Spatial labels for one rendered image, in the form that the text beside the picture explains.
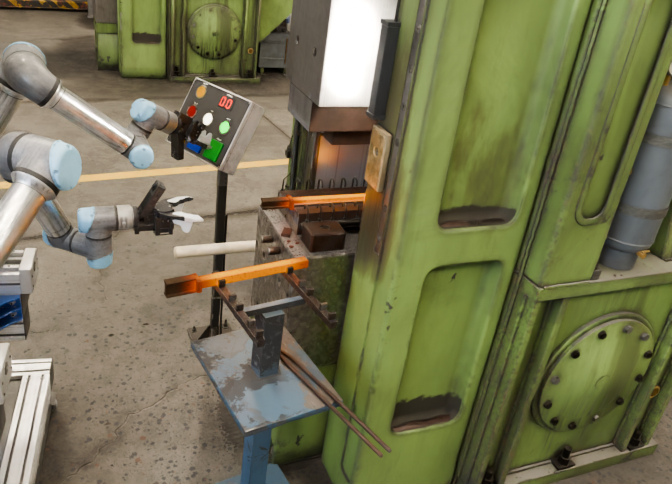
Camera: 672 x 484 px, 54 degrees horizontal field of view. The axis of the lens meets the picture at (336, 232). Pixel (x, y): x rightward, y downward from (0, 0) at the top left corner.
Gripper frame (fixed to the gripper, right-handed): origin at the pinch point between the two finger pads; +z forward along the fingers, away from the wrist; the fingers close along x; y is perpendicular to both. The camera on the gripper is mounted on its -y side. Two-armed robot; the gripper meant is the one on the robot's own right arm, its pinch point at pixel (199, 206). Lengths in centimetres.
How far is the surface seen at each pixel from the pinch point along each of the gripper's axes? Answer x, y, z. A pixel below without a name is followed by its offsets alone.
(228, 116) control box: -48, -13, 21
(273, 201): 1.4, -1.1, 23.8
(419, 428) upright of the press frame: 47, 66, 67
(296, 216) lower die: 5.7, 2.7, 30.7
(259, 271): 32.3, 5.0, 10.3
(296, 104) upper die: -4.8, -31.5, 30.7
